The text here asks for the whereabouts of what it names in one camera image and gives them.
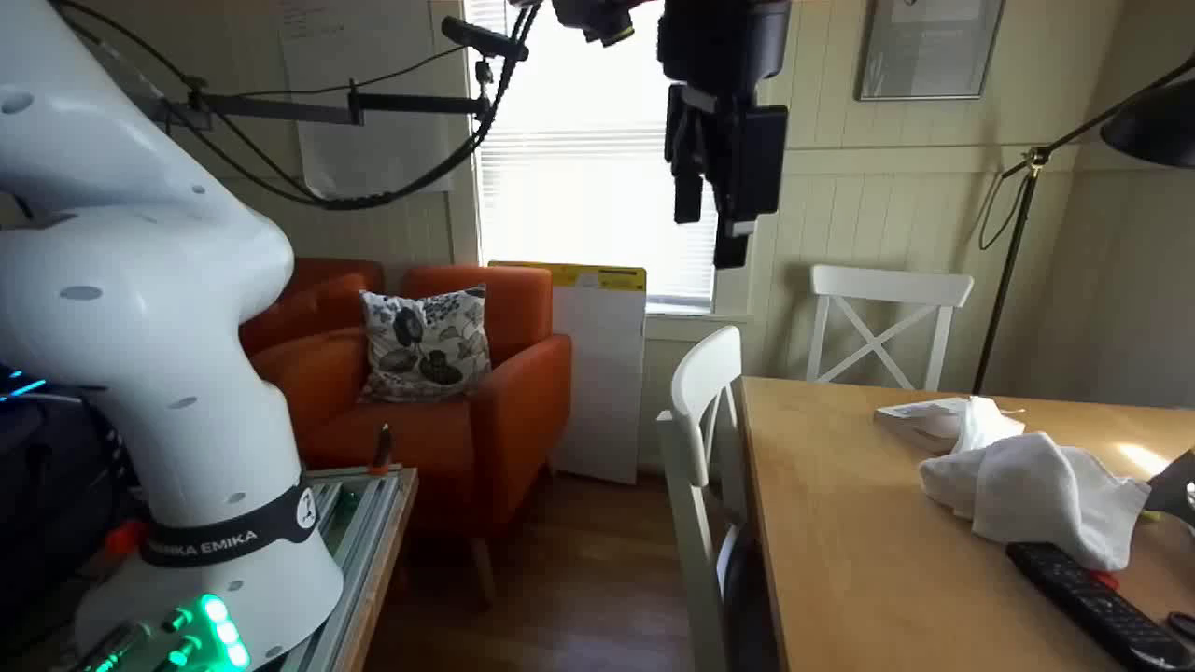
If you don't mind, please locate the black floor lamp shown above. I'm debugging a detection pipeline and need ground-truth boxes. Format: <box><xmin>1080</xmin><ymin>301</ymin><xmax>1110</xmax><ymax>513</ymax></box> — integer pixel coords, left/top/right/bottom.
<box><xmin>968</xmin><ymin>53</ymin><xmax>1195</xmax><ymax>396</ymax></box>

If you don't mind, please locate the black hanging cable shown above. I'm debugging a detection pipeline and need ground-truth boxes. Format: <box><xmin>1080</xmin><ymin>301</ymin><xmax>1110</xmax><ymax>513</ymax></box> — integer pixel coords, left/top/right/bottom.
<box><xmin>48</xmin><ymin>0</ymin><xmax>548</xmax><ymax>214</ymax></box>

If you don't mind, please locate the crumpled white cloth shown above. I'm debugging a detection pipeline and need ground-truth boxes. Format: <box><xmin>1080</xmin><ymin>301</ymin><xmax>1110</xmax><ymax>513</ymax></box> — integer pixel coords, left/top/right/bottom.
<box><xmin>873</xmin><ymin>393</ymin><xmax>1152</xmax><ymax>576</ymax></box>

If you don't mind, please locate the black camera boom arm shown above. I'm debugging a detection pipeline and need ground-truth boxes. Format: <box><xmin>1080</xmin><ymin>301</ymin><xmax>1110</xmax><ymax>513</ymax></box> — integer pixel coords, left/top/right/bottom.
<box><xmin>145</xmin><ymin>12</ymin><xmax>532</xmax><ymax>129</ymax></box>

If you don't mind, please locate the bright window with blinds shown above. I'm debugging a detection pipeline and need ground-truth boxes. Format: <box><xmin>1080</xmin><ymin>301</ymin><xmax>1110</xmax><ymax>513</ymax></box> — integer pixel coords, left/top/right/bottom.
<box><xmin>475</xmin><ymin>0</ymin><xmax>722</xmax><ymax>311</ymax></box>

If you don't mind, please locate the white board with yellow strip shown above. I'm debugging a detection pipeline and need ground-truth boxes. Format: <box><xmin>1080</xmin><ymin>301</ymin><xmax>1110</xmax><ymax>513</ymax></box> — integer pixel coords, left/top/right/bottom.
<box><xmin>484</xmin><ymin>256</ymin><xmax>649</xmax><ymax>484</ymax></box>

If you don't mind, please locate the white paper sheet on wall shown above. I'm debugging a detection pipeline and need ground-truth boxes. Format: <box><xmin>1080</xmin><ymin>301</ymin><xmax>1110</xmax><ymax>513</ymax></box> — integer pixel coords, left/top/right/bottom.
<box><xmin>276</xmin><ymin>0</ymin><xmax>471</xmax><ymax>203</ymax></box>

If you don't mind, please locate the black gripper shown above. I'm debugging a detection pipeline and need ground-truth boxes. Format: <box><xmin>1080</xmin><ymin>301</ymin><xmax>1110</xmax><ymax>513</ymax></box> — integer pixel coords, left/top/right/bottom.
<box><xmin>653</xmin><ymin>0</ymin><xmax>795</xmax><ymax>272</ymax></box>

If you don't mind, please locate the orange clamp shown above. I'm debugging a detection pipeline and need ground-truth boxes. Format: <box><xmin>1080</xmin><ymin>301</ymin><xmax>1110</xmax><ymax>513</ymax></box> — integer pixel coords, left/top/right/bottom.
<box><xmin>100</xmin><ymin>520</ymin><xmax>148</xmax><ymax>567</ymax></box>

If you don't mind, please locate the black remote control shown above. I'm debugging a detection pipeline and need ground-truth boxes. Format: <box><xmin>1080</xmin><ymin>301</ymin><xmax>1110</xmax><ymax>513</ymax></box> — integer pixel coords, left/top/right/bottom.
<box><xmin>1004</xmin><ymin>539</ymin><xmax>1195</xmax><ymax>672</ymax></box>

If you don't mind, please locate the white wooden cross-back chair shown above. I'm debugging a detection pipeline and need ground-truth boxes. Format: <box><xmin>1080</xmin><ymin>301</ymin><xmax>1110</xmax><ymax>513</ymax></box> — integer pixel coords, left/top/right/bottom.
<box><xmin>804</xmin><ymin>260</ymin><xmax>977</xmax><ymax>393</ymax></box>
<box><xmin>653</xmin><ymin>326</ymin><xmax>751</xmax><ymax>672</ymax></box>

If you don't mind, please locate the orange upholstered armchair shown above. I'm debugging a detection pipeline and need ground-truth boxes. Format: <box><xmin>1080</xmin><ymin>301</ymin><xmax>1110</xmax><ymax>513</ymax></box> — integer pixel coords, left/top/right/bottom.
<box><xmin>240</xmin><ymin>253</ymin><xmax>577</xmax><ymax>608</ymax></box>

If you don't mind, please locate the black camera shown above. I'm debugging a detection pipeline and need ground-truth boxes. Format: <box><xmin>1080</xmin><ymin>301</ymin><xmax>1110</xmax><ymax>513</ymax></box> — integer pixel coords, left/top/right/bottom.
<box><xmin>548</xmin><ymin>0</ymin><xmax>653</xmax><ymax>47</ymax></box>

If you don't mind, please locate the black equipment box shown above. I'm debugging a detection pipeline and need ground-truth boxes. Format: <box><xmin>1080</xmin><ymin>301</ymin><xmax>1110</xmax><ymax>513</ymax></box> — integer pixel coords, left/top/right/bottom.
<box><xmin>0</xmin><ymin>362</ymin><xmax>133</xmax><ymax>648</ymax></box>

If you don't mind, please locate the floral patterned pillow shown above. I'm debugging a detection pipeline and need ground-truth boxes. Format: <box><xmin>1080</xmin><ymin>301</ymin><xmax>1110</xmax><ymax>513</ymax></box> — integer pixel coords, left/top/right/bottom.
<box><xmin>357</xmin><ymin>285</ymin><xmax>494</xmax><ymax>407</ymax></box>

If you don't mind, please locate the small black case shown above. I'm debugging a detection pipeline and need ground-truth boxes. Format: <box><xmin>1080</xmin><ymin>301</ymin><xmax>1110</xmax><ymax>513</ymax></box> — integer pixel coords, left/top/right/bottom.
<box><xmin>1141</xmin><ymin>443</ymin><xmax>1195</xmax><ymax>531</ymax></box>

